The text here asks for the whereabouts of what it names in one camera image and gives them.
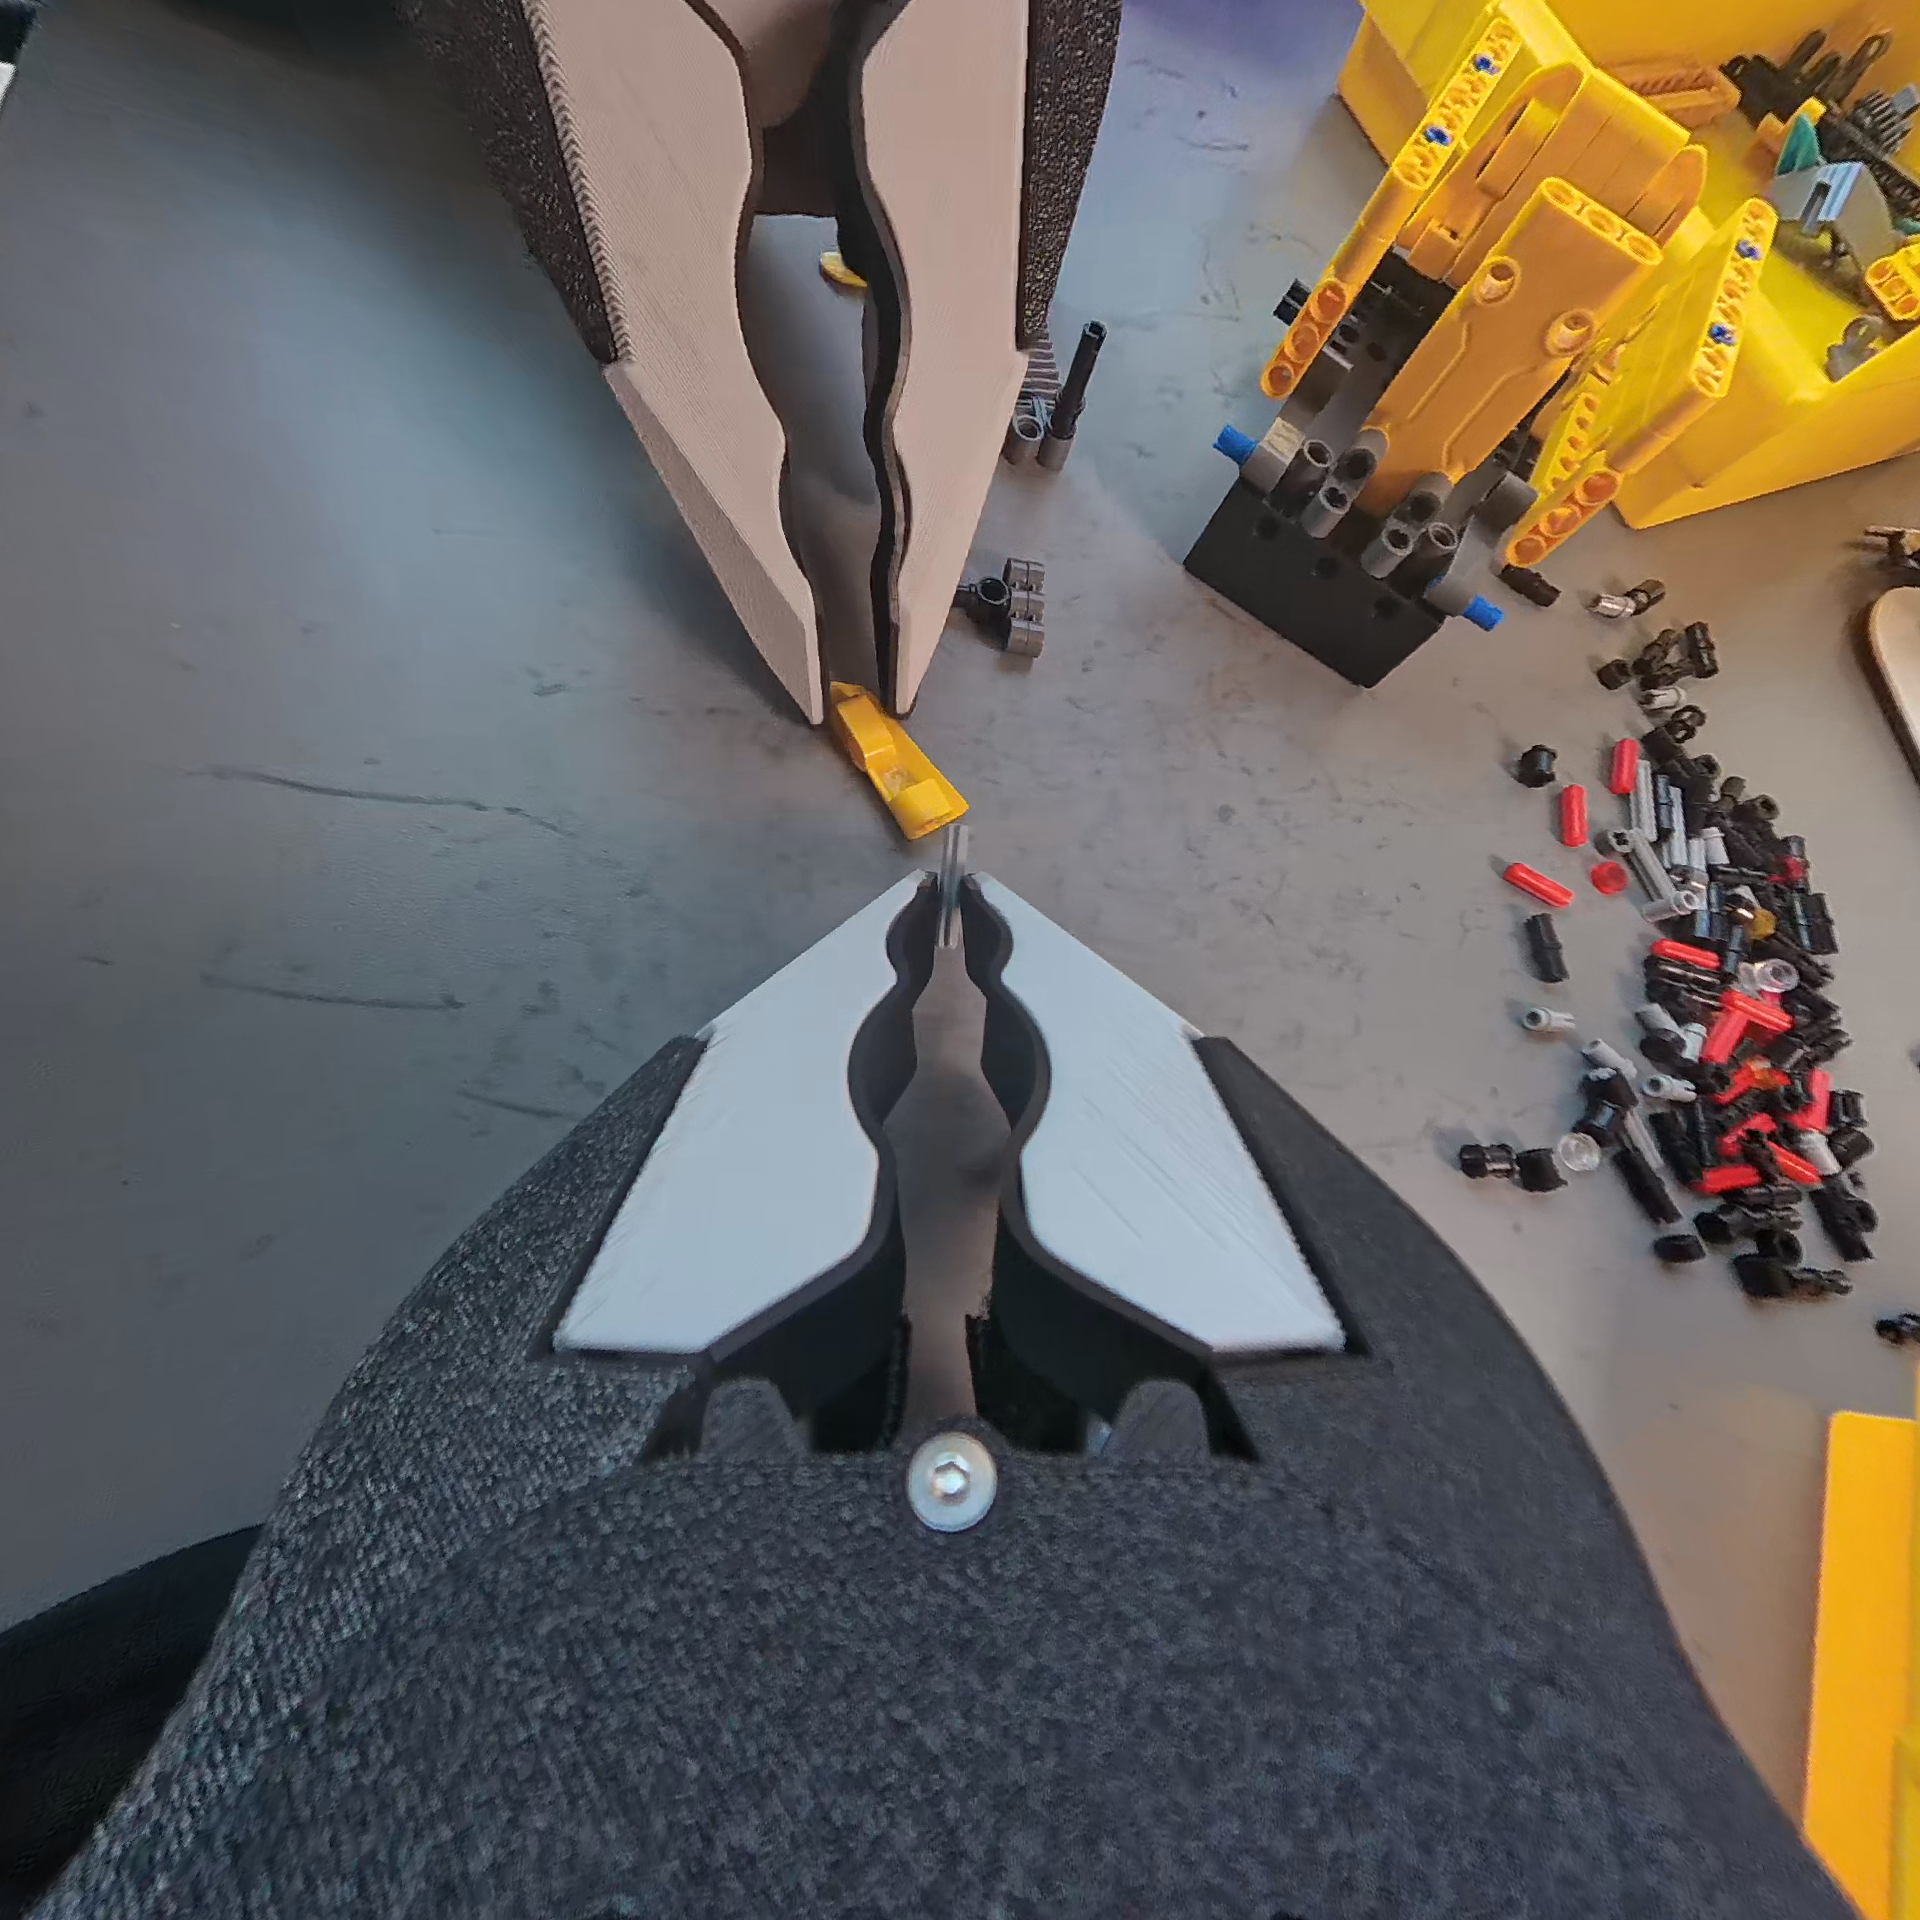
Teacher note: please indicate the yellow lego beam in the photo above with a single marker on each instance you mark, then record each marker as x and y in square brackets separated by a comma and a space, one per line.
[1892, 282]

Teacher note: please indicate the yellow grey lego subassembly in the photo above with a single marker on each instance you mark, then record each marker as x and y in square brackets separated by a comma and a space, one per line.
[1036, 428]

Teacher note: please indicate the black lego gear parts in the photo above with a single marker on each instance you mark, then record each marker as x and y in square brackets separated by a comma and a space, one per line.
[1846, 89]

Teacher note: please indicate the yellow lego vehicle model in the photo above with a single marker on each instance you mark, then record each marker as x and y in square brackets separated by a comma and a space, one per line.
[1515, 329]

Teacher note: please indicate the small yellow lego piece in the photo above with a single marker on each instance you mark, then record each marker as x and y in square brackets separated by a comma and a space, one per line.
[884, 763]

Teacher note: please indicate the pile of small lego pins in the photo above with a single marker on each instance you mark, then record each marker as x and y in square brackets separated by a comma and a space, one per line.
[1724, 1020]

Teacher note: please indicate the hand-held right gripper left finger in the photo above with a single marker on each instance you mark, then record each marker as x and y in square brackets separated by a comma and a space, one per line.
[734, 1201]

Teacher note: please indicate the orange lego frame piece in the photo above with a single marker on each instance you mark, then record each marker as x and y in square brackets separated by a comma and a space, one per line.
[1673, 91]

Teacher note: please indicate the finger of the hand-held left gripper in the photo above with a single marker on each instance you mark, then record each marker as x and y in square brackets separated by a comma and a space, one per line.
[961, 300]
[660, 300]

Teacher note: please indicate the grey lego connector piece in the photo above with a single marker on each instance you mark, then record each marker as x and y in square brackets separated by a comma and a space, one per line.
[1009, 599]

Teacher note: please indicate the yellow plastic storage bin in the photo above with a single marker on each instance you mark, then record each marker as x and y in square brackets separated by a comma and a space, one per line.
[1867, 1651]
[1800, 451]

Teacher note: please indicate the grey green lego motor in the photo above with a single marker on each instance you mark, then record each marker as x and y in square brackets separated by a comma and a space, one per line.
[1816, 172]

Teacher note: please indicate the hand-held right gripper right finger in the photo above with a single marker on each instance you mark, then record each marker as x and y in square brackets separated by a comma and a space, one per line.
[1154, 1201]

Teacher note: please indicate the grey lego lever piece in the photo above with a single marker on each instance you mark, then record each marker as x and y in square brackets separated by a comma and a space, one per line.
[1857, 345]

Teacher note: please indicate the grey lego axle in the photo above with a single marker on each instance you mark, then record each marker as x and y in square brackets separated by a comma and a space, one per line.
[952, 884]

